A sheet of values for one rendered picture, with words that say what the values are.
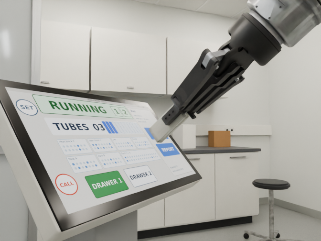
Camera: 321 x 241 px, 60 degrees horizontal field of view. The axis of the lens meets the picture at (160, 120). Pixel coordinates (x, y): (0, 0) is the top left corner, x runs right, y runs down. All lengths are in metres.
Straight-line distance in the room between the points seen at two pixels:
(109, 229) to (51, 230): 0.26
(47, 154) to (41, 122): 0.07
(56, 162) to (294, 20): 0.41
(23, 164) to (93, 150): 0.15
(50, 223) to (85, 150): 0.17
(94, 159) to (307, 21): 0.42
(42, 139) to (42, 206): 0.12
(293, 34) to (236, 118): 3.90
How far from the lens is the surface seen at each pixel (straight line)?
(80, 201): 0.48
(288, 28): 0.40
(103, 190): 0.53
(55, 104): 0.62
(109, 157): 0.60
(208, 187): 3.23
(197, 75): 0.39
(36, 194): 0.47
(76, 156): 0.54
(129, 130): 0.73
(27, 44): 1.50
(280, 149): 4.52
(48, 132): 0.55
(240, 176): 3.46
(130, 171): 0.61
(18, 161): 0.50
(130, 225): 0.76
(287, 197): 4.52
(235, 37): 0.40
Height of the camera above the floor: 1.10
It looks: 2 degrees up
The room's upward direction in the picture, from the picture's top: straight up
